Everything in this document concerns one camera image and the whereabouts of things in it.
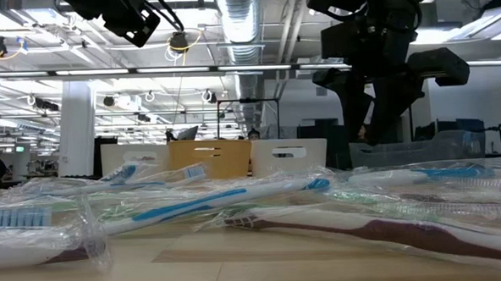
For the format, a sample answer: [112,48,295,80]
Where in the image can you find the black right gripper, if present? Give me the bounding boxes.
[311,18,429,150]

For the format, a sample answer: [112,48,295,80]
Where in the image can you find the grey translucent plastic bin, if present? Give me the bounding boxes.
[347,129,488,170]

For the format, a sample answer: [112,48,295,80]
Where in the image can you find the white plastic bin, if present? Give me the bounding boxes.
[250,136,329,179]
[100,141,173,179]

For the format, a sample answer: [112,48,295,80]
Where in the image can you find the dark desk partitions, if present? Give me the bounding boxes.
[295,118,350,155]

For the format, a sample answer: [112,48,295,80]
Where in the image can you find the black background equipment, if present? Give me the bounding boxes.
[456,116,501,160]

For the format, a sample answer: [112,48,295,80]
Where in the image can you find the white square column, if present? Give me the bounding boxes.
[54,79,100,179]

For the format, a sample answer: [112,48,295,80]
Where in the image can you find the long ceiling light strip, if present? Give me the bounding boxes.
[0,49,501,89]

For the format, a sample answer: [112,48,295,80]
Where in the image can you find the orange plastic bin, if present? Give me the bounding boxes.
[168,137,254,181]

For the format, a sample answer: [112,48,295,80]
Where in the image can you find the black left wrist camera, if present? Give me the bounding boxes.
[102,0,163,50]

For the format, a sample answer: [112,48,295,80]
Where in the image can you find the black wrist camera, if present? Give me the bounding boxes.
[405,46,471,89]
[102,0,163,50]

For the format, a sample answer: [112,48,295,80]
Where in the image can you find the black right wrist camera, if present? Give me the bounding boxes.
[405,46,471,89]

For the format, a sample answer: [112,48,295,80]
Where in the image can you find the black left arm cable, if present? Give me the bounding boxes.
[149,0,186,35]

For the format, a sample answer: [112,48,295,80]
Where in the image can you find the silver ventilation duct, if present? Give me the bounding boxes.
[214,0,267,130]

